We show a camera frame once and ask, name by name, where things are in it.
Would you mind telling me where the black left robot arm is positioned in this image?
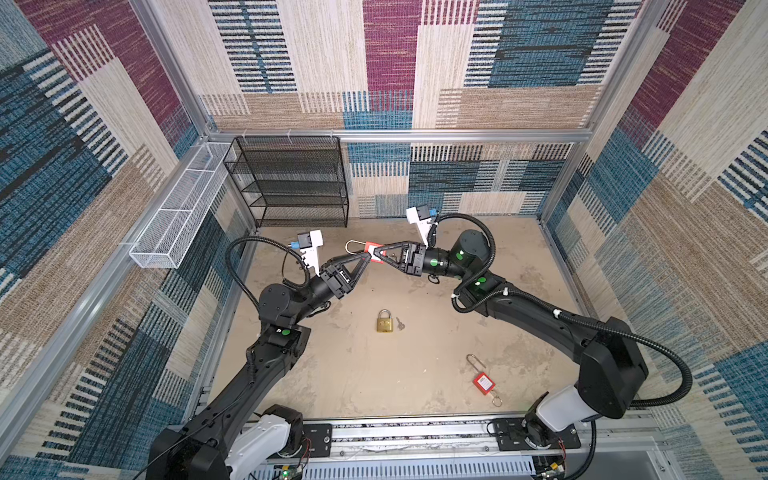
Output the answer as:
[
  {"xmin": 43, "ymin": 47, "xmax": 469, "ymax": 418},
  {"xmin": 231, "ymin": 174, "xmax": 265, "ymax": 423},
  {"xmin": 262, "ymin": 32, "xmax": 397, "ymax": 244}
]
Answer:
[{"xmin": 145, "ymin": 236, "xmax": 371, "ymax": 479}]

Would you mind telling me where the black wire shelf rack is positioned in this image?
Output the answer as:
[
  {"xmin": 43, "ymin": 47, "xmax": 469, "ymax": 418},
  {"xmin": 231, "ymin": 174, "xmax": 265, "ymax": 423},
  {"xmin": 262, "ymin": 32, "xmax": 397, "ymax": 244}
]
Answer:
[{"xmin": 223, "ymin": 136, "xmax": 350, "ymax": 228}]

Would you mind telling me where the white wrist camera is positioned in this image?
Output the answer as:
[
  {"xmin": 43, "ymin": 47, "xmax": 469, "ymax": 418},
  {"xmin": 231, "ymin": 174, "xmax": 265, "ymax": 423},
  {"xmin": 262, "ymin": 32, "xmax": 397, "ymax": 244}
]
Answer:
[
  {"xmin": 290, "ymin": 230, "xmax": 324, "ymax": 273},
  {"xmin": 406, "ymin": 205, "xmax": 437, "ymax": 245}
]

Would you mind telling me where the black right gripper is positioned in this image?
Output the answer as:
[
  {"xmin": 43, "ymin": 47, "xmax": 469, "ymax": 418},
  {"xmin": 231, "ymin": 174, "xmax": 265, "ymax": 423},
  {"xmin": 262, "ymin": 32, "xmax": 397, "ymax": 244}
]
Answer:
[{"xmin": 373, "ymin": 239, "xmax": 470, "ymax": 280}]

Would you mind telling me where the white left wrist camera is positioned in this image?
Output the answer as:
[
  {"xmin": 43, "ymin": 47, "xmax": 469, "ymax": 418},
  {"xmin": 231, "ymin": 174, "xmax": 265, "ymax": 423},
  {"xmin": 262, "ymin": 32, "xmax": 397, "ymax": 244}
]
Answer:
[{"xmin": 290, "ymin": 230, "xmax": 324, "ymax": 273}]

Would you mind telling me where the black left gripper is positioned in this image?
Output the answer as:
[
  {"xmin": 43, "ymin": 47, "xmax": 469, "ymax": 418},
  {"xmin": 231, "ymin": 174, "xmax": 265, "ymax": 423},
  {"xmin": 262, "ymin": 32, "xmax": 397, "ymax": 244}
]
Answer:
[{"xmin": 289, "ymin": 253, "xmax": 366, "ymax": 330}]

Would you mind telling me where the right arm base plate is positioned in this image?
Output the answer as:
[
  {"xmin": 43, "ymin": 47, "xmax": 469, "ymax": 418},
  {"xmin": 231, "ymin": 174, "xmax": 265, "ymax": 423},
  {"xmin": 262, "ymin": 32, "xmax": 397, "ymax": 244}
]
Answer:
[{"xmin": 486, "ymin": 417, "xmax": 582, "ymax": 452}]

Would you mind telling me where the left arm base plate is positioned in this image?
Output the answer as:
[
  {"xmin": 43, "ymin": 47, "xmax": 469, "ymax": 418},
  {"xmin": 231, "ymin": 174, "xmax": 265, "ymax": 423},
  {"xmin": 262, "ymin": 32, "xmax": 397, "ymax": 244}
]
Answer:
[{"xmin": 269, "ymin": 423, "xmax": 333, "ymax": 461}]

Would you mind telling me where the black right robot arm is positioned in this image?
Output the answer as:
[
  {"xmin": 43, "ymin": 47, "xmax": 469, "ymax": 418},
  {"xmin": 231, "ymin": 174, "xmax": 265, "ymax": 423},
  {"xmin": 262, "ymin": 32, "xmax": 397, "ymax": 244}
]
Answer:
[{"xmin": 373, "ymin": 213, "xmax": 693, "ymax": 447}]

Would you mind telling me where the aluminium front rail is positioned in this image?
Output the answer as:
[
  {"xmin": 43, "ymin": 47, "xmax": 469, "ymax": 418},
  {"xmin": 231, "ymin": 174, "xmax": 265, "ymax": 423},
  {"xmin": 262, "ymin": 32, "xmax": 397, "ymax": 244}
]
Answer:
[{"xmin": 226, "ymin": 410, "xmax": 680, "ymax": 479}]

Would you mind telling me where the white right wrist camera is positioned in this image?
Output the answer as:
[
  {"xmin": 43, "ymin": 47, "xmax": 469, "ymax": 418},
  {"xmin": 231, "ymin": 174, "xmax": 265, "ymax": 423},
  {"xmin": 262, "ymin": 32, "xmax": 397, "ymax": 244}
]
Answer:
[{"xmin": 406, "ymin": 205, "xmax": 437, "ymax": 245}]

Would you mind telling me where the white mesh wall basket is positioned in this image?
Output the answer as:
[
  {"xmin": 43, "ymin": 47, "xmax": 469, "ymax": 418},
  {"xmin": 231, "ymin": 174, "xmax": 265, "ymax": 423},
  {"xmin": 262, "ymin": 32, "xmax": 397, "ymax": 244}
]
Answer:
[{"xmin": 129, "ymin": 142, "xmax": 229, "ymax": 269}]

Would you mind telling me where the brass padlock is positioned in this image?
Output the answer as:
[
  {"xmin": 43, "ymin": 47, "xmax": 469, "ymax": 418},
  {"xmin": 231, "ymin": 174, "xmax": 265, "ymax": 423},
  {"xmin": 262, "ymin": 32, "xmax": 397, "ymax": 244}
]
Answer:
[{"xmin": 376, "ymin": 309, "xmax": 394, "ymax": 333}]

